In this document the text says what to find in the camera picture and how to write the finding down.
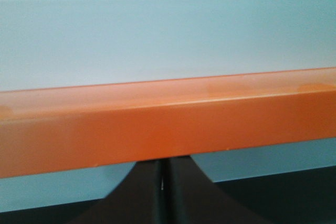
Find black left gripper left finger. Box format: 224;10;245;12
76;160;162;223

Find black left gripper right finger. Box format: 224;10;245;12
163;156;252;223

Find orange sash handle bar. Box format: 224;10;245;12
1;68;335;178

